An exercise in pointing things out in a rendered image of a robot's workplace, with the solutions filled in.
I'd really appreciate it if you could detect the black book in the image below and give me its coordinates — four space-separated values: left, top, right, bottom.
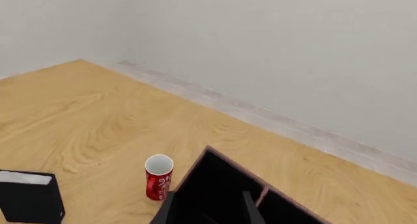
0 169 66 223

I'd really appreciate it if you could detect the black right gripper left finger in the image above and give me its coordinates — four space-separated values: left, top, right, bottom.
151 191 177 224

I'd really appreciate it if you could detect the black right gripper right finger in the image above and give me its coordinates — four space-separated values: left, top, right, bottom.
241 189 267 224

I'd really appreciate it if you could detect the red patterned mug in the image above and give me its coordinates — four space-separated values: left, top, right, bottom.
144 154 175 201

